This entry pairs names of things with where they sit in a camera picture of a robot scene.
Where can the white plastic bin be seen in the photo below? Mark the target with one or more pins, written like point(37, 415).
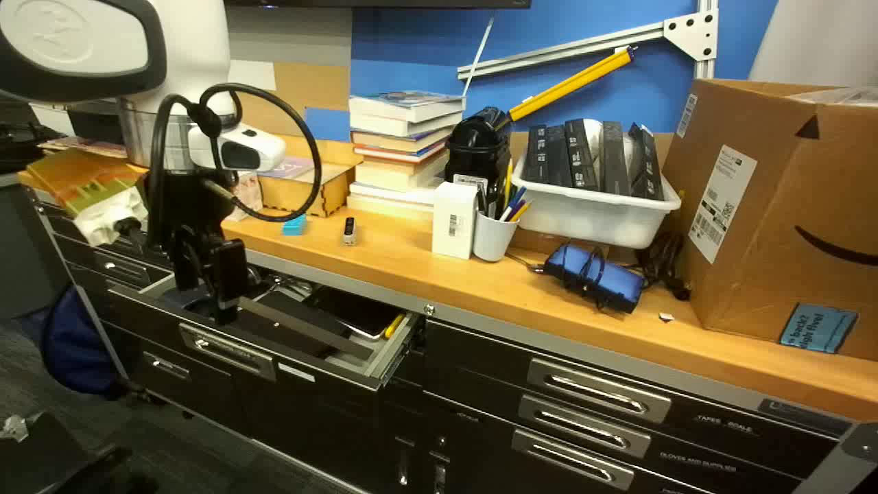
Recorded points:
point(594, 215)

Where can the blue and black pouch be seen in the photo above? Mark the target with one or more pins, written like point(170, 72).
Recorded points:
point(594, 275)

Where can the crumpled white paper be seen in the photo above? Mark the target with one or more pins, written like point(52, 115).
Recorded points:
point(14, 425)

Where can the aluminium rail bracket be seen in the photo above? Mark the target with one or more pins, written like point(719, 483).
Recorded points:
point(640, 37)

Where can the small white carton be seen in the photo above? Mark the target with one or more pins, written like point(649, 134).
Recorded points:
point(453, 221)

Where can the small dark bottle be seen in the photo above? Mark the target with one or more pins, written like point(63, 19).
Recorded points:
point(350, 227)

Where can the black parts in bin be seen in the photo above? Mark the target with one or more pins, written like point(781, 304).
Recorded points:
point(594, 153)

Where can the large cardboard box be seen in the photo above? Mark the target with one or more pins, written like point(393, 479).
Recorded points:
point(796, 208)

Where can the white pen cup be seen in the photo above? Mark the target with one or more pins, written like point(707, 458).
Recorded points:
point(491, 237)

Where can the white shipping label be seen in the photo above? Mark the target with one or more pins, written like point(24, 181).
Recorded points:
point(723, 204)

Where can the blue note sticker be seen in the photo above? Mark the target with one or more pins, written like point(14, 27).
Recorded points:
point(816, 328)

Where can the yellow bar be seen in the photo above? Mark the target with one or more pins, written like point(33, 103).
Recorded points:
point(571, 82)

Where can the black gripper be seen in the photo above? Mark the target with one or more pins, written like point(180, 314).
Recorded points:
point(187, 205)

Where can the yellow pencil in drawer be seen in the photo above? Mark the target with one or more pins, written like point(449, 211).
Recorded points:
point(393, 328)

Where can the white zip tie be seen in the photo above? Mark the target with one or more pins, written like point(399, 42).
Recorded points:
point(475, 56)

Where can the black desk device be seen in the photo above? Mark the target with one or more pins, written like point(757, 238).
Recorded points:
point(478, 152)

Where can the tiny white scrap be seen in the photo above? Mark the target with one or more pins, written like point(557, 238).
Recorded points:
point(666, 315)

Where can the stack of books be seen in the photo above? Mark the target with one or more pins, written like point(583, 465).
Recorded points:
point(401, 145)

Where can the small wooden box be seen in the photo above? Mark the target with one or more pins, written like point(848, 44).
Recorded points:
point(334, 186)

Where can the open grey metal drawer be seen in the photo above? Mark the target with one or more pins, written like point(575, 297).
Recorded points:
point(365, 359)

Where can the dark blue bag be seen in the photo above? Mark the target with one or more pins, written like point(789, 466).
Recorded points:
point(72, 345)

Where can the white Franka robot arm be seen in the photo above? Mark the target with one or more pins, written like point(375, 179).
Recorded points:
point(187, 42)

